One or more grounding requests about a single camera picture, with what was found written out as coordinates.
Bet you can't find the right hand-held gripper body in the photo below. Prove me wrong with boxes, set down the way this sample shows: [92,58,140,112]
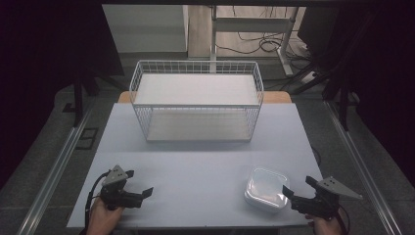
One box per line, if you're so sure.
[290,176,363,220]

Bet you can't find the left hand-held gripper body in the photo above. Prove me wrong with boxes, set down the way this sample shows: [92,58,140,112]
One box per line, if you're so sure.
[99,164,145,212]

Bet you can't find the clear plastic lidded container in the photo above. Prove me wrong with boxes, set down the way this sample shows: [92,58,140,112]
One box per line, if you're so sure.
[244,166,292,213]

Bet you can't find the white two-tier wire basket rack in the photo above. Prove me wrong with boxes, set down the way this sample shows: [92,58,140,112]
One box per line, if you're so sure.
[128,59,265,143]

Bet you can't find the person's right hand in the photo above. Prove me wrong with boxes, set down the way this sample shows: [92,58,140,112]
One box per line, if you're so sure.
[304,212,344,235]

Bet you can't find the person's left hand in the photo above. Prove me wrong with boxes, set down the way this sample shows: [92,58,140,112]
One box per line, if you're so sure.
[85,197,125,235]

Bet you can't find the white table mat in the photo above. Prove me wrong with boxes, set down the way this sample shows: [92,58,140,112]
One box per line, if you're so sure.
[66,102,324,229]

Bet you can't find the black floor plate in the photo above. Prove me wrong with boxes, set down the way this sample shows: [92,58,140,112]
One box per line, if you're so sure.
[75,127,100,151]

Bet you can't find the black metal stand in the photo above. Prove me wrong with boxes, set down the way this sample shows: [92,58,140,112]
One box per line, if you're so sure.
[72,73,85,128]
[337,79,350,132]

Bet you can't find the wooden table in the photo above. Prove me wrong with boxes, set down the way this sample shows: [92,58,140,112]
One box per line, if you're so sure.
[116,90,293,105]

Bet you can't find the white power strip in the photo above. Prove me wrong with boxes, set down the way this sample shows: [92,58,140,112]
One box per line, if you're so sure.
[300,70,316,84]

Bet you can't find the dark curtain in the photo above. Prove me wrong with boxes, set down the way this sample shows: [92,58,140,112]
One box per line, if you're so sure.
[321,0,415,189]
[0,0,125,191]

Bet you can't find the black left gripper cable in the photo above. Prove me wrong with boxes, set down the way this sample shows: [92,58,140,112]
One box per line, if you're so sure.
[84,170,113,229]

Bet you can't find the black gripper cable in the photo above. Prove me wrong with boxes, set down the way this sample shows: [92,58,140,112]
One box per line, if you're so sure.
[84,170,113,229]
[337,205,352,235]

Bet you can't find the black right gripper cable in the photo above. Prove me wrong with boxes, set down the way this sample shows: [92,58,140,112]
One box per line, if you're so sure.
[337,205,352,235]

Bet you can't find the aluminium rail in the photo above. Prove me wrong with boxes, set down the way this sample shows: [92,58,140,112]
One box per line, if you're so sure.
[16,103,96,235]
[323,100,404,235]

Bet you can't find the black floor cables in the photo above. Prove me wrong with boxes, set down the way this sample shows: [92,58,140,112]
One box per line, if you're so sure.
[216,5,316,68]

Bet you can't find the white metal desk frame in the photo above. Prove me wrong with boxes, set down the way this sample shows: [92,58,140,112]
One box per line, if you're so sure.
[209,5,300,78]

